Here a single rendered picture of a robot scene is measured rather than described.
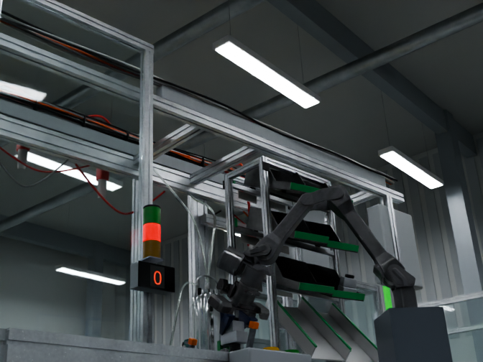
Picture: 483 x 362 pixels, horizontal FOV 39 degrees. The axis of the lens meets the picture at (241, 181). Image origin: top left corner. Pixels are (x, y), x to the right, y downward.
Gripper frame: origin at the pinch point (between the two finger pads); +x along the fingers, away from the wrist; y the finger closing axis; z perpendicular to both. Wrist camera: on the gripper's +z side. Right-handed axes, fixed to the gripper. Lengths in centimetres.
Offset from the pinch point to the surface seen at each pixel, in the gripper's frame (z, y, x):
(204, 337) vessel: 68, -55, 35
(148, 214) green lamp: 26.9, 21.0, -17.4
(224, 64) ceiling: 592, -381, -105
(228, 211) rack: 43, -19, -22
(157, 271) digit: 15.4, 19.0, -5.2
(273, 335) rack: 1.7, -19.1, 2.4
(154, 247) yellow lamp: 19.9, 19.5, -10.5
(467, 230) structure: 381, -715, -31
